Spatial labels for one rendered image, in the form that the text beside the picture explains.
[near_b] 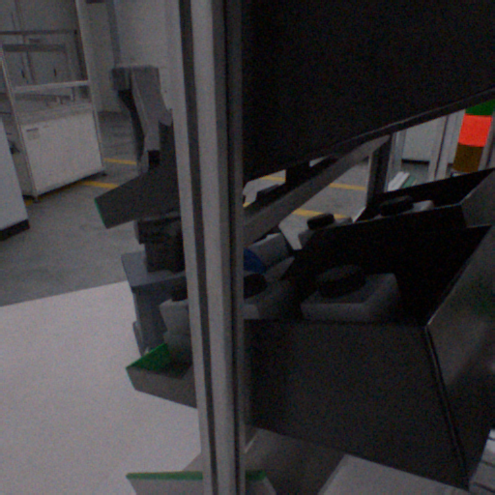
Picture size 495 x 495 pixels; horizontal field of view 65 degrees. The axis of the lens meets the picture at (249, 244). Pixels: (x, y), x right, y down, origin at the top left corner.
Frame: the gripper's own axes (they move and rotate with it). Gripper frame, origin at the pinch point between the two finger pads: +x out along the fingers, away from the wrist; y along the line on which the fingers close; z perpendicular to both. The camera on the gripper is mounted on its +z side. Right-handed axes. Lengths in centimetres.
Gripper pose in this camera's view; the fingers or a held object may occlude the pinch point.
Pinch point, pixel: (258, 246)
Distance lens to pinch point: 46.7
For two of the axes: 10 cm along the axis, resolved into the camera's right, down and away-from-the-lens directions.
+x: 6.9, 5.2, -5.0
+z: 1.4, -7.8, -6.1
